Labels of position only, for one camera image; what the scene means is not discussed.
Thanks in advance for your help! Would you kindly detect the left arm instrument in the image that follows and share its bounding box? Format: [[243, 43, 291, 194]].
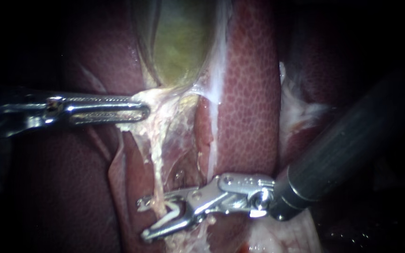
[[0, 88, 67, 138]]

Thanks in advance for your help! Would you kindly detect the right arm instrument jaw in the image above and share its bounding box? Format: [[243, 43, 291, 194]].
[[140, 210, 206, 244], [136, 187, 204, 213]]

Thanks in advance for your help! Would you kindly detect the left arm instrument jaw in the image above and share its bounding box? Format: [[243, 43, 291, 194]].
[[61, 95, 151, 127]]

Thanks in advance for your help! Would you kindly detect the right arm instrument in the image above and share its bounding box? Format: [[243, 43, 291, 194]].
[[187, 172, 277, 221]]

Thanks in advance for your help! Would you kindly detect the white clip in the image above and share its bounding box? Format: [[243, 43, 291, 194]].
[[158, 200, 184, 229]]

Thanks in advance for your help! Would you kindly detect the gallbladder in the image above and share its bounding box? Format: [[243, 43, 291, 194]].
[[118, 0, 226, 133]]

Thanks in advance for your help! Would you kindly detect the thin tube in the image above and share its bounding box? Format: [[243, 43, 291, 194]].
[[145, 100, 170, 217]]

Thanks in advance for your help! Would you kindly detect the pale fatty tissue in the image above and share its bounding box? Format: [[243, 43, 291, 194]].
[[118, 92, 212, 197], [278, 61, 331, 157], [248, 210, 324, 253]]

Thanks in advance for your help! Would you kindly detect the dark red liver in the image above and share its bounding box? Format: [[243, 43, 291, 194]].
[[23, 0, 375, 253]]

